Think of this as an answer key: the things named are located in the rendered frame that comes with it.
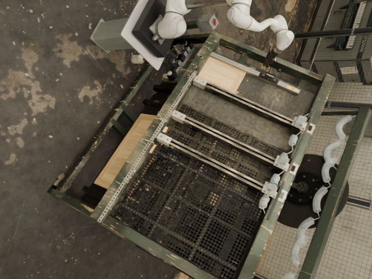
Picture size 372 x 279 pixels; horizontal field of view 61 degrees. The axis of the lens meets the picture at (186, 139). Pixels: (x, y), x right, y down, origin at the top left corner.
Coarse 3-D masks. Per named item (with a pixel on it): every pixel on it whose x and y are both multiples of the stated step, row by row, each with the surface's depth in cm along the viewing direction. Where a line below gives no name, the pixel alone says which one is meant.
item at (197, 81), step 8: (200, 80) 302; (208, 88) 301; (216, 88) 300; (224, 96) 299; (232, 96) 295; (240, 96) 295; (240, 104) 296; (248, 104) 292; (256, 104) 292; (256, 112) 294; (264, 112) 289; (272, 112) 289; (272, 120) 292; (280, 120) 286; (288, 120) 286; (304, 120) 268; (296, 128) 284; (304, 128) 278; (312, 128) 278
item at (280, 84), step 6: (210, 54) 319; (216, 54) 319; (222, 60) 316; (228, 60) 316; (234, 66) 315; (240, 66) 313; (246, 66) 313; (246, 72) 313; (252, 72) 311; (258, 72) 311; (258, 78) 312; (276, 84) 306; (282, 84) 305; (288, 90) 304
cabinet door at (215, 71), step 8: (208, 64) 317; (216, 64) 317; (224, 64) 317; (200, 72) 313; (208, 72) 313; (216, 72) 313; (224, 72) 313; (232, 72) 313; (240, 72) 313; (208, 80) 309; (216, 80) 309; (224, 80) 309; (232, 80) 309; (240, 80) 309; (224, 88) 305; (232, 88) 305
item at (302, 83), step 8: (240, 56) 328; (248, 56) 328; (248, 64) 326; (304, 80) 316; (304, 88) 313; (208, 120) 297; (184, 168) 278; (192, 176) 276; (256, 176) 275; (168, 184) 271; (216, 192) 271; (248, 192) 269; (232, 200) 268; (240, 208) 263; (248, 208) 262; (152, 216) 260; (144, 224) 256; (152, 224) 258; (232, 224) 258; (240, 224) 258; (144, 232) 255; (232, 232) 255; (232, 240) 253; (184, 248) 252
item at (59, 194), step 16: (176, 48) 383; (128, 96) 340; (160, 96) 353; (112, 112) 335; (144, 112) 349; (96, 144) 319; (80, 160) 310; (48, 192) 304; (64, 192) 301; (96, 192) 298; (160, 192) 326; (80, 208) 267; (128, 240) 371
